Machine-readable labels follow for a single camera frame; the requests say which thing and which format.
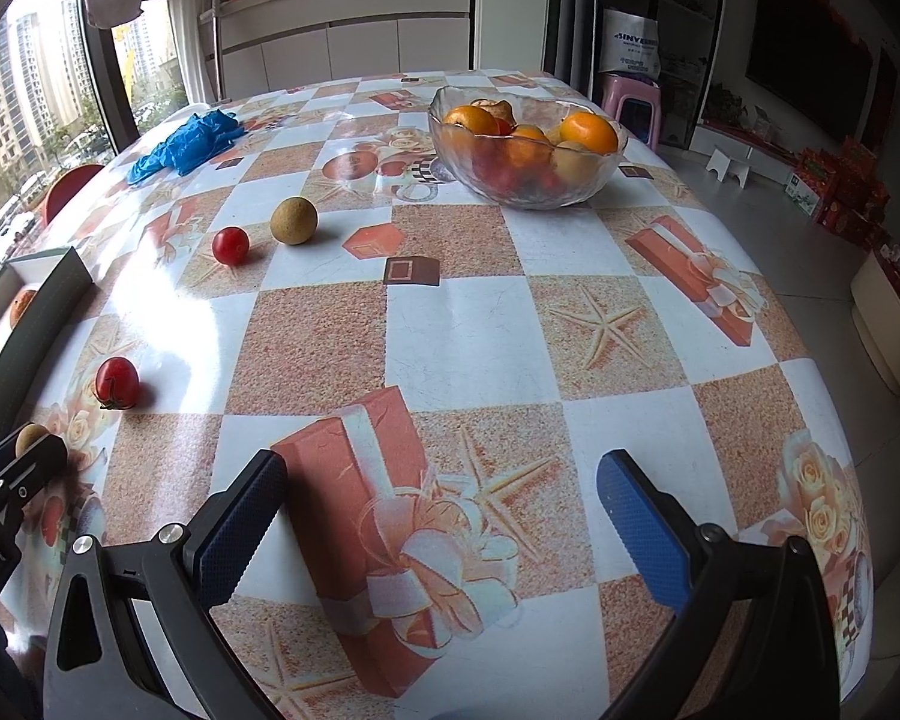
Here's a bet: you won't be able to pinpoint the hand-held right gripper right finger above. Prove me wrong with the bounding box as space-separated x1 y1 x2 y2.
597 448 845 720

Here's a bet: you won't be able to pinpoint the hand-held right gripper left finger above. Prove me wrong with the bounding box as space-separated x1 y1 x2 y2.
41 448 290 720

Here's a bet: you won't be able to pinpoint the red tomato with green stem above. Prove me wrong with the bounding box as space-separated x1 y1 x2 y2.
94 356 140 412

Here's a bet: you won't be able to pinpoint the green cardboard box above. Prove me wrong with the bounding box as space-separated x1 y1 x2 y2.
0 246 95 410

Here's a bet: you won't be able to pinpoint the person's left forearm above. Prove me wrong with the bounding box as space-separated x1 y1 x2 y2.
0 611 46 720

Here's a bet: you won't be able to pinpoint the red chair back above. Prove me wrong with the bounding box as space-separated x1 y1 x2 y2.
43 163 106 227

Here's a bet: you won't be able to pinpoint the round red cherry tomato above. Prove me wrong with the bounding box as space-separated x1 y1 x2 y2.
211 226 251 266

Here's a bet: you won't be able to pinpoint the white rounded furniture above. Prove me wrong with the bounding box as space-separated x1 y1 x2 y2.
849 244 900 400

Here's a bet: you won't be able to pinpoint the round brown kiwi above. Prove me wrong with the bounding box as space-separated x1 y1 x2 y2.
270 196 320 247

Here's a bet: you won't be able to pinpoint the clear glass bowl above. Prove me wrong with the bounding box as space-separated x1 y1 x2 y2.
427 84 629 209

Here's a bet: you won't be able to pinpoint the crumpled blue disposable gloves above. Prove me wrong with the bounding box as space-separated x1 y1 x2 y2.
126 109 241 185

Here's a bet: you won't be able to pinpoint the pale yellow pear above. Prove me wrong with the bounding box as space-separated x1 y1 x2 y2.
551 140 597 185

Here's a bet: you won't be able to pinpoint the small white step stand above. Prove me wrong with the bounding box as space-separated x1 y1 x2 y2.
705 146 753 187

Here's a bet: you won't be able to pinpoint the red apple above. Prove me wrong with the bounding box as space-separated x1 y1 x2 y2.
480 146 526 188

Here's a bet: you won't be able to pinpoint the stack of red gift boxes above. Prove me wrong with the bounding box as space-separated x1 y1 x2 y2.
787 136 900 293

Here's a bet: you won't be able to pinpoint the pink plastic stool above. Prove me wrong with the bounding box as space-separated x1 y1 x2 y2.
600 71 662 152

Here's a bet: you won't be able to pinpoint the chrome pole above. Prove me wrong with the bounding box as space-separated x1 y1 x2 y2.
199 0 226 102

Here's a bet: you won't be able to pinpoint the white sheer curtain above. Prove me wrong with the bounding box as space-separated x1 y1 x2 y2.
163 0 218 102

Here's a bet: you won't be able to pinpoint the white printed bag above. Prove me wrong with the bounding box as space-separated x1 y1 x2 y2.
600 9 662 80

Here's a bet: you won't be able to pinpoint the white cabinet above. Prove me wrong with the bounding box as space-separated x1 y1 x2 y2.
201 0 477 102

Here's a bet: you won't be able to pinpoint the dark display shelf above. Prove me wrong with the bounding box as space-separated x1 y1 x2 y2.
649 0 728 151

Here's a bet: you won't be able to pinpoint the black television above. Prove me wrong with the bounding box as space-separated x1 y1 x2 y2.
745 0 875 142

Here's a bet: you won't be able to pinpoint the grey curtain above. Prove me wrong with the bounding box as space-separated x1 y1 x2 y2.
544 0 607 87

